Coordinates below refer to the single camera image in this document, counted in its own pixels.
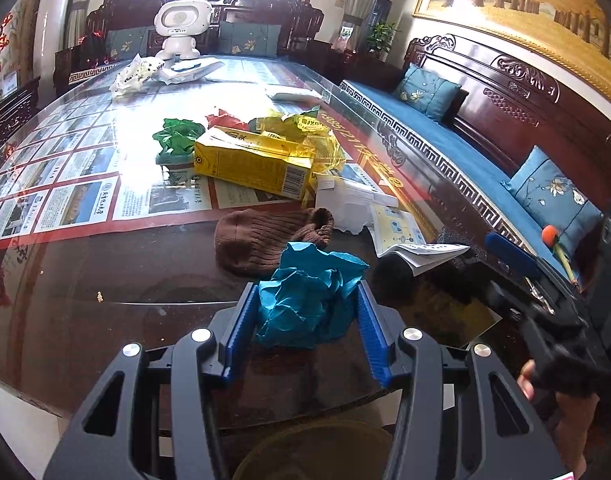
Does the yellow cardboard box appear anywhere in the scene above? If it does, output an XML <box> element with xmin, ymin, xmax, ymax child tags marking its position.
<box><xmin>194</xmin><ymin>127</ymin><xmax>315</xmax><ymax>200</ymax></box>

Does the brown knitted hat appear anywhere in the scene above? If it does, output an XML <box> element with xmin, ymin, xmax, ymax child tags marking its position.
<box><xmin>214</xmin><ymin>208</ymin><xmax>334</xmax><ymax>278</ymax></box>

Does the white crumpled spotted bag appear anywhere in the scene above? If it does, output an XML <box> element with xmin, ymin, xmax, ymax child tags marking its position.
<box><xmin>109</xmin><ymin>54</ymin><xmax>164</xmax><ymax>96</ymax></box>

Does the white flat tissue pack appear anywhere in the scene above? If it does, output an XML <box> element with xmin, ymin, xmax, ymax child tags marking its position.
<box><xmin>264</xmin><ymin>84</ymin><xmax>322</xmax><ymax>102</ymax></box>

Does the teal cushion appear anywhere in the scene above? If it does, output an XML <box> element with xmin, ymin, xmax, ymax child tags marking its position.
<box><xmin>218</xmin><ymin>22</ymin><xmax>281</xmax><ymax>58</ymax></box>
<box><xmin>105</xmin><ymin>26</ymin><xmax>149</xmax><ymax>63</ymax></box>

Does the crumpled red paper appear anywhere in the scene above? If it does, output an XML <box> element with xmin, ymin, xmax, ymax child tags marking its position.
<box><xmin>206</xmin><ymin>108</ymin><xmax>249</xmax><ymax>131</ymax></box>

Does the orange tipped green stick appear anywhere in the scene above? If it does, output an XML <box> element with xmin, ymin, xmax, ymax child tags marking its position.
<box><xmin>541</xmin><ymin>224</ymin><xmax>580</xmax><ymax>289</ymax></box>

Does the blue paper ball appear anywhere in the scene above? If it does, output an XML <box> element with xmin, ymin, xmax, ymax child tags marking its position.
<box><xmin>256</xmin><ymin>242</ymin><xmax>368</xmax><ymax>349</ymax></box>

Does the long carved wooden sofa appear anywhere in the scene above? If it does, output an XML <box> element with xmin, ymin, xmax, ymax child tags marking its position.
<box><xmin>340</xmin><ymin>34</ymin><xmax>611</xmax><ymax>257</ymax></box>

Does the yellow plastic wrapper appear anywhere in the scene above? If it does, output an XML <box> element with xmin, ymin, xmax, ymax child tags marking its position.
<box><xmin>248</xmin><ymin>106</ymin><xmax>345</xmax><ymax>174</ymax></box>

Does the white blue plastic package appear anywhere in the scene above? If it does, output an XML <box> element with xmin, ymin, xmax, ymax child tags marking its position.
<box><xmin>155</xmin><ymin>58</ymin><xmax>224</xmax><ymax>84</ymax></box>

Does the gold framed tree painting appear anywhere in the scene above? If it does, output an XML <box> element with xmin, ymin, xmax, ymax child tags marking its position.
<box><xmin>414</xmin><ymin>0</ymin><xmax>611</xmax><ymax>102</ymax></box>

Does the teal cushion back left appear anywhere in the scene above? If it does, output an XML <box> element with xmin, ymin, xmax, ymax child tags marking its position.
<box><xmin>105</xmin><ymin>26</ymin><xmax>149</xmax><ymax>63</ymax></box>

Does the tan round trash bin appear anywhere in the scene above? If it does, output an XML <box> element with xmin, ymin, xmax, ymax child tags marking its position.
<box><xmin>234</xmin><ymin>419</ymin><xmax>393</xmax><ymax>480</ymax></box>

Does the blue embroidered cushion near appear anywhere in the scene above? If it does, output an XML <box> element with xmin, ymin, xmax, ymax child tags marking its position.
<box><xmin>503</xmin><ymin>145</ymin><xmax>603</xmax><ymax>257</ymax></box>

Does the carved wooden back sofa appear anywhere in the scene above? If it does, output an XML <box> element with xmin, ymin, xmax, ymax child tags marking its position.
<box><xmin>53</xmin><ymin>0</ymin><xmax>324</xmax><ymax>96</ymax></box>

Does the person's hand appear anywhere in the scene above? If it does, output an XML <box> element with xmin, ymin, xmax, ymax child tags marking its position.
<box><xmin>516</xmin><ymin>358</ymin><xmax>601</xmax><ymax>478</ymax></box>

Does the teal cushion back right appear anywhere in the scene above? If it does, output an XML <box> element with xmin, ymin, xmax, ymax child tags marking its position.
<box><xmin>218</xmin><ymin>22</ymin><xmax>281</xmax><ymax>58</ymax></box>

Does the green paper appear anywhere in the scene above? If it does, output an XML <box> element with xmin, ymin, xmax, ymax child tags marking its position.
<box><xmin>152</xmin><ymin>118</ymin><xmax>206</xmax><ymax>156</ymax></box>

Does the open instruction booklet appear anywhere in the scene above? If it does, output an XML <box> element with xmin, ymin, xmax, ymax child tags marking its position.
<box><xmin>368</xmin><ymin>204</ymin><xmax>470</xmax><ymax>276</ymax></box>

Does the dark wooden side cabinet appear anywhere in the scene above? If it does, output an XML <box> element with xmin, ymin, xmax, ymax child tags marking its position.
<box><xmin>0</xmin><ymin>77</ymin><xmax>40</xmax><ymax>147</ymax></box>

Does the blue embroidered cushion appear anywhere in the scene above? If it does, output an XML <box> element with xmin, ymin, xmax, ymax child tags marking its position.
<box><xmin>503</xmin><ymin>145</ymin><xmax>603</xmax><ymax>257</ymax></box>
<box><xmin>393</xmin><ymin>64</ymin><xmax>461</xmax><ymax>122</ymax></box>

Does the white toy robot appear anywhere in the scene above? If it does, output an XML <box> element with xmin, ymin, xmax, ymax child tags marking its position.
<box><xmin>154</xmin><ymin>0</ymin><xmax>214</xmax><ymax>61</ymax></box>

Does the white tissue paper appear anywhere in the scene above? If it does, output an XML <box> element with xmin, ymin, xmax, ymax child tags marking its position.
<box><xmin>315</xmin><ymin>174</ymin><xmax>399</xmax><ymax>235</ymax></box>

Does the blue embroidered cushion far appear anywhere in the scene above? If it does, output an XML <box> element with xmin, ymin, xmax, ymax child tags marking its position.
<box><xmin>393</xmin><ymin>64</ymin><xmax>461</xmax><ymax>122</ymax></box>

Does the green potted plant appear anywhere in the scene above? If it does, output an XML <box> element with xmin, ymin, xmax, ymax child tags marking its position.
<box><xmin>366</xmin><ymin>22</ymin><xmax>398</xmax><ymax>58</ymax></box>

